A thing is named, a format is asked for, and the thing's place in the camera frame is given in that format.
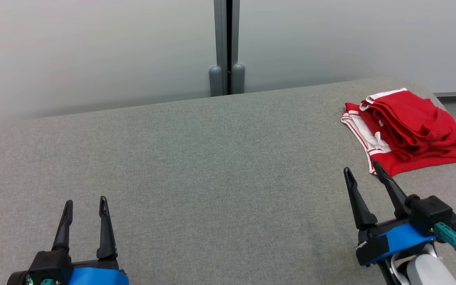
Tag red shorts white side panels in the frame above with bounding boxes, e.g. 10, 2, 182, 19
359, 89, 456, 161

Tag grey partition frame post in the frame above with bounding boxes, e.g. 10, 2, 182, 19
227, 0, 246, 95
209, 0, 229, 97

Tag red basketball jersey striped trim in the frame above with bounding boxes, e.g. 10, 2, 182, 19
341, 102, 456, 177

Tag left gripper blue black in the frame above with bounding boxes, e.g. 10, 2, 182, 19
6, 196, 130, 285

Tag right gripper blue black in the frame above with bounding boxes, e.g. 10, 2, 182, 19
344, 161, 437, 268

